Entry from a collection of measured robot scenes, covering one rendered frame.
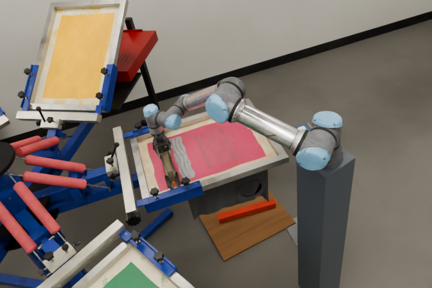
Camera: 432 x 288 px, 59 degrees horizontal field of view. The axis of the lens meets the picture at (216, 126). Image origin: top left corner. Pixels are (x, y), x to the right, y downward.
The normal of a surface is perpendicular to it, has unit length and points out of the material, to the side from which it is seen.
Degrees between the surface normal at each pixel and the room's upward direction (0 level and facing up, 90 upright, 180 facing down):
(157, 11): 90
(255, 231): 0
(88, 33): 32
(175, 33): 90
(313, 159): 93
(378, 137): 0
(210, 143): 0
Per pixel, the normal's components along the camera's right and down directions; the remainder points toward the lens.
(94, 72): -0.24, -0.29
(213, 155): -0.15, -0.75
